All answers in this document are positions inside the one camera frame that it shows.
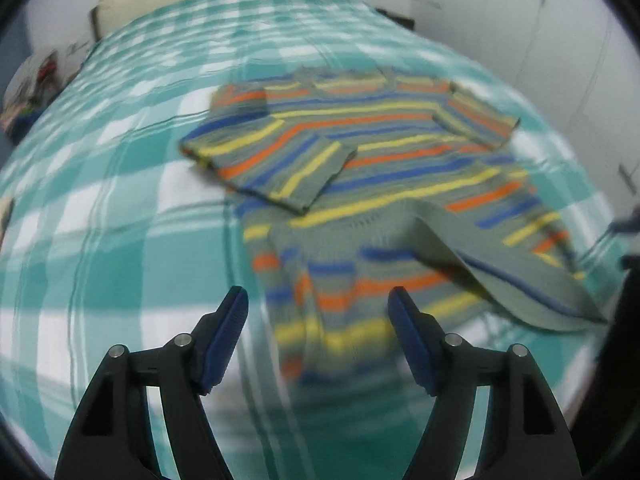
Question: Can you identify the pile of clothes by bed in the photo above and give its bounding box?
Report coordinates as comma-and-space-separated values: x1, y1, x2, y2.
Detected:
1, 47, 64, 146

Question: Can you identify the teal white plaid bedspread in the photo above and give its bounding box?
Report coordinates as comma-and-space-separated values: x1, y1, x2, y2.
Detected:
1, 0, 625, 479

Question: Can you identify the white wardrobe with handles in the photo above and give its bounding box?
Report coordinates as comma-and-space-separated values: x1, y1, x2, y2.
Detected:
412, 0, 639, 214

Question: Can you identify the multicolour striped knit sweater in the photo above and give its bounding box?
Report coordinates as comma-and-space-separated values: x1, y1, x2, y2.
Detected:
179, 67, 604, 382

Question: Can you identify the dark bedside table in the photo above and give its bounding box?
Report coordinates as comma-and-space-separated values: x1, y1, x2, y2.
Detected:
375, 8, 416, 32

